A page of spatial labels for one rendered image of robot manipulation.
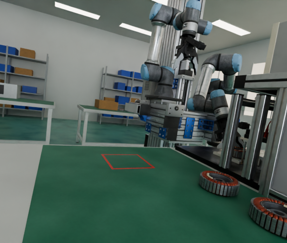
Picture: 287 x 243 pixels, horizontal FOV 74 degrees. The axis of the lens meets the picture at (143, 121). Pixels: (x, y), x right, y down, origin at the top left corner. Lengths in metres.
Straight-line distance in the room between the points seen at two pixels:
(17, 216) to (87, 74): 6.98
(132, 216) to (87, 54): 7.11
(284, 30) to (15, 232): 0.92
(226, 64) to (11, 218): 1.33
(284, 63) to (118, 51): 7.09
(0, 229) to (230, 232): 0.40
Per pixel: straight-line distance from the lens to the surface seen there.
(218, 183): 0.59
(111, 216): 0.42
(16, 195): 0.51
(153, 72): 1.46
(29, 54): 6.78
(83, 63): 7.33
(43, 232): 0.39
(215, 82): 1.82
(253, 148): 0.73
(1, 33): 7.51
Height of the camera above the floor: 0.98
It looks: 6 degrees down
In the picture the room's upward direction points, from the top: 8 degrees clockwise
